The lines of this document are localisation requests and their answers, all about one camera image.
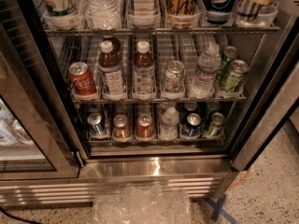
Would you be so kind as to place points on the blue silver redbull can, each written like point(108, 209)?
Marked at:
point(247, 11)

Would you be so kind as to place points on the blue pepsi can top shelf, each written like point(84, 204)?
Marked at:
point(218, 11)

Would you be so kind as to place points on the blue pepsi can shelf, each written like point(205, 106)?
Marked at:
point(191, 125)
point(218, 11)

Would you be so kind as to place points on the rear green soda can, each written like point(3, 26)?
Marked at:
point(229, 54)

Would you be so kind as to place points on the brown striped tall can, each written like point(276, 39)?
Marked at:
point(181, 13)

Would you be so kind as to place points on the front green soda can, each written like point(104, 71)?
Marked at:
point(233, 76)

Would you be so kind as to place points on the open right fridge door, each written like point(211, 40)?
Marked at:
point(278, 101)

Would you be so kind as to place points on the clear water bottle middle shelf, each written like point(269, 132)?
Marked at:
point(208, 64)

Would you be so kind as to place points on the clear water bottle shelf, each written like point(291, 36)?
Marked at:
point(103, 14)
point(169, 125)
point(208, 64)

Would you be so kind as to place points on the white labelled bottle top shelf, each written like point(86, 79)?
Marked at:
point(143, 14)

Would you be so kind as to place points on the white green soda can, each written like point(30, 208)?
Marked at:
point(173, 77)

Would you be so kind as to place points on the green can bottom shelf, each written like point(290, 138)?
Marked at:
point(216, 124)

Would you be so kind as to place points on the blue pepsi can bottom shelf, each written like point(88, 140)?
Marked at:
point(191, 125)

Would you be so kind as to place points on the clear water bottle top shelf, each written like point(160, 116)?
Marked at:
point(103, 14)

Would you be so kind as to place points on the clear water bottle bottom shelf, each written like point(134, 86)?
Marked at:
point(169, 125)

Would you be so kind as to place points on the red can bottom shelf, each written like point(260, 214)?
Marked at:
point(144, 126)

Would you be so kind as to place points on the orange brown can bottom shelf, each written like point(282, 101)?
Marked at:
point(121, 128)

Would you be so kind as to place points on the white green tall can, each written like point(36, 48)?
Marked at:
point(61, 14)

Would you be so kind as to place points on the red coca cola can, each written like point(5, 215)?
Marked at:
point(82, 78)

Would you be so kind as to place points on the blue silver can bottom shelf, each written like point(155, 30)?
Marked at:
point(97, 123)

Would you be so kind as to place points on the left glass fridge door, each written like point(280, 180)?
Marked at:
point(38, 118)

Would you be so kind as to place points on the right brown tea bottle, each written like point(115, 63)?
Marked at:
point(143, 69)

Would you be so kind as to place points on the brown tea bottle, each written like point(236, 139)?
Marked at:
point(111, 72)
point(115, 42)
point(143, 69)

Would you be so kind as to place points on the rear brown tea bottle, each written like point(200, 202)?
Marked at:
point(115, 42)

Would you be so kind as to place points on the left brown tea bottle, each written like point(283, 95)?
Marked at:
point(111, 72)

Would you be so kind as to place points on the blue tape cross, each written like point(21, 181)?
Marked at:
point(218, 209)

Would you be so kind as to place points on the clear crumpled plastic bag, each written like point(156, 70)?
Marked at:
point(143, 205)

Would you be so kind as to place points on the top wire shelf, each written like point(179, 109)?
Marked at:
point(168, 31)

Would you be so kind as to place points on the wire shelf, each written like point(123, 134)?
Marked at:
point(168, 31)
point(156, 141)
point(96, 98)

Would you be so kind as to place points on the middle wire shelf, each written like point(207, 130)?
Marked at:
point(96, 98)

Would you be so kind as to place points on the bottom wire shelf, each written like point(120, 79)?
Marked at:
point(156, 141)

